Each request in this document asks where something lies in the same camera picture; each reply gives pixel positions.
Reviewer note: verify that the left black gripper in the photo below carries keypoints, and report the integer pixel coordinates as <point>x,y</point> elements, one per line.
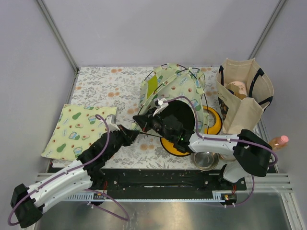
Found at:
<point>128,135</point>

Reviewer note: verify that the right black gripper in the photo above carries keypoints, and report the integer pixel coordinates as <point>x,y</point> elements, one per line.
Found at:
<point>145,120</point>

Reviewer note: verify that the green avocado pet tent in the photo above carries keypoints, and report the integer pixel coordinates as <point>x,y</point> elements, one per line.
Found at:
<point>170,81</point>

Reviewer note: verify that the avocado print cushion mat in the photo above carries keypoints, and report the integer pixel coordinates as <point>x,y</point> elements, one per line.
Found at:
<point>77,129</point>

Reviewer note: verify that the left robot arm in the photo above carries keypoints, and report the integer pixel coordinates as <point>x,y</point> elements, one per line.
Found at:
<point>30,202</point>

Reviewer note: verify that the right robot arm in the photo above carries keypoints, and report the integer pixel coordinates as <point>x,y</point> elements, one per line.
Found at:
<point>252,154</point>

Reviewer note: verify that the steel pet bowl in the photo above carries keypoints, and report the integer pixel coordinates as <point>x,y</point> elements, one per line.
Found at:
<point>205,161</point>
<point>227,157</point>

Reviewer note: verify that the yellow double bowl stand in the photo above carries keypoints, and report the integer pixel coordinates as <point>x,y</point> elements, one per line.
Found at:
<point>214,127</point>

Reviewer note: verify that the floral table mat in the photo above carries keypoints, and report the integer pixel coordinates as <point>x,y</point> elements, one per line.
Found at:
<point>120,87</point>

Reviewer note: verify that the beige canvas tote bag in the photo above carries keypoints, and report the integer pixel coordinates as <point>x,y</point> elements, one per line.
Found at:
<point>240,114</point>

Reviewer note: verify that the pink cap plastic bottle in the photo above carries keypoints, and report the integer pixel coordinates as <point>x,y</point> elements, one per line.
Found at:
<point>279,142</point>

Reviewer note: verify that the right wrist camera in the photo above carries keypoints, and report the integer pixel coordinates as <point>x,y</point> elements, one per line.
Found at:
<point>161,104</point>

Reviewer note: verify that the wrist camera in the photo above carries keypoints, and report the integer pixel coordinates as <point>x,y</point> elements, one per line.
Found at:
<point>111,121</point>
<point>161,104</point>

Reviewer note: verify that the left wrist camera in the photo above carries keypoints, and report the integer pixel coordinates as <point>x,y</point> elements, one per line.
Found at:
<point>111,121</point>

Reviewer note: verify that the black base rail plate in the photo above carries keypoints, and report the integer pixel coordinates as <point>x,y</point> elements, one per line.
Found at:
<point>158,184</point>

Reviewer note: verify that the white slotted cable duct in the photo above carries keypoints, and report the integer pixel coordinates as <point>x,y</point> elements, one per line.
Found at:
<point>86,197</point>

